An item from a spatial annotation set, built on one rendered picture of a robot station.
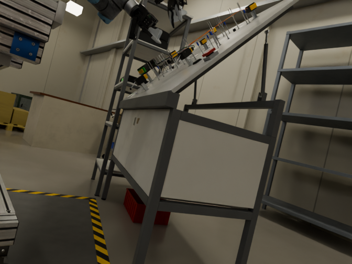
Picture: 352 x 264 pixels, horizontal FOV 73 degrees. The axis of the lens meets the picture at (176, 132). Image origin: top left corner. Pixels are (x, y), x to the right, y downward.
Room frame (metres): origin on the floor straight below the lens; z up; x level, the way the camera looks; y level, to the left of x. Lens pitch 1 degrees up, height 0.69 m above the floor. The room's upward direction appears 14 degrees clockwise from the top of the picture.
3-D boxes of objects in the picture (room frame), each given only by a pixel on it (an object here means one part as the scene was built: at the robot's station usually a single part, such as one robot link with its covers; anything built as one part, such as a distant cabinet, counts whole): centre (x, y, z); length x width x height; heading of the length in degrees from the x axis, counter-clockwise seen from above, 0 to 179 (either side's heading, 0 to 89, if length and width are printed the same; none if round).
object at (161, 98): (1.54, 0.28, 0.83); 1.18 x 0.05 x 0.06; 23
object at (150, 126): (1.29, 0.15, 0.60); 0.55 x 0.03 x 0.39; 23
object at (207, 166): (1.66, -0.02, 0.60); 1.17 x 0.58 x 0.40; 23
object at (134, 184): (1.66, -0.01, 0.40); 1.18 x 0.60 x 0.80; 23
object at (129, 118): (1.80, 0.37, 0.60); 0.55 x 0.02 x 0.39; 23
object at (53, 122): (4.67, 1.48, 0.41); 2.43 x 0.78 x 0.83; 132
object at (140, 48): (2.47, 0.45, 0.93); 0.61 x 0.50 x 1.85; 23
